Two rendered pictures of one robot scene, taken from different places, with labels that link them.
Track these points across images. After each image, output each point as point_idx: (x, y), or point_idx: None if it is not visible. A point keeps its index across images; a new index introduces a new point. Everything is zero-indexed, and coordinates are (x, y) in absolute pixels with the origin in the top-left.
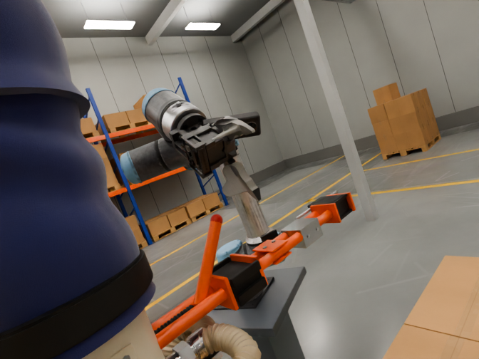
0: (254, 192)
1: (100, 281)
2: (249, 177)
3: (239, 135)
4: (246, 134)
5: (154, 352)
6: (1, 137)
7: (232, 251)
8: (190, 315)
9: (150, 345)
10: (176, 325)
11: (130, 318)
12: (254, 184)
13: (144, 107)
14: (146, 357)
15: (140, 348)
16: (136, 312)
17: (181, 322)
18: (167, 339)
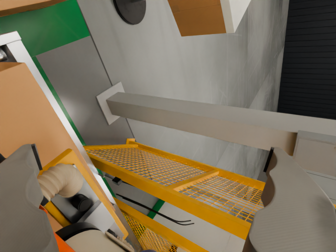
0: (41, 164)
1: None
2: (31, 184)
3: (264, 196)
4: (268, 170)
5: (98, 248)
6: None
7: None
8: (60, 241)
9: (104, 251)
10: (69, 250)
11: (151, 251)
12: (28, 163)
13: None
14: (109, 246)
15: (117, 251)
16: (147, 251)
17: (66, 247)
18: (75, 251)
